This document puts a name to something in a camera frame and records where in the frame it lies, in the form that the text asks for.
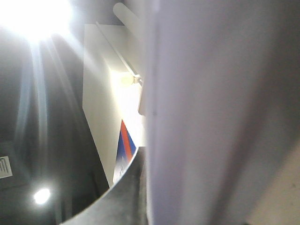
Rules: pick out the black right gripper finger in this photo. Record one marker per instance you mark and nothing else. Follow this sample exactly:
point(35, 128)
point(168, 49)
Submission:
point(125, 203)

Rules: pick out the white paper sheets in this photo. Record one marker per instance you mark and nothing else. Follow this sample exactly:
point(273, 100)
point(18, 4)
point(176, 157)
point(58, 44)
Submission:
point(223, 105)

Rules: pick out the red blue white poster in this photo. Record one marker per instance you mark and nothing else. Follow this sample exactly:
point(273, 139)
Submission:
point(125, 151)

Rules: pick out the white ceiling pipe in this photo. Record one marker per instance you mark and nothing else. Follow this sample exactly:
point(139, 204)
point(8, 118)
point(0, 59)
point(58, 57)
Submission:
point(132, 14)

